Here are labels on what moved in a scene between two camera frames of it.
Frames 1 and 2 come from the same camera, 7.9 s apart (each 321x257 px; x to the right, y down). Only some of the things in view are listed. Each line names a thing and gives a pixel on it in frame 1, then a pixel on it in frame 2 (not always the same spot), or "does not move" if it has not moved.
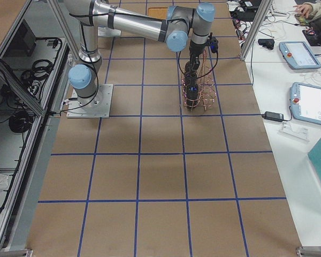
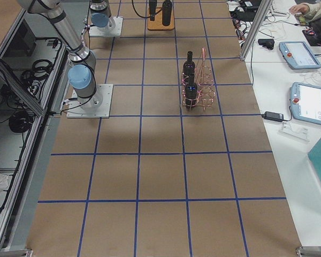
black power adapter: (273, 116) does not move
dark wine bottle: (189, 72) does not move
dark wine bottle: (191, 84) -> (166, 13)
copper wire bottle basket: (198, 85) does not move
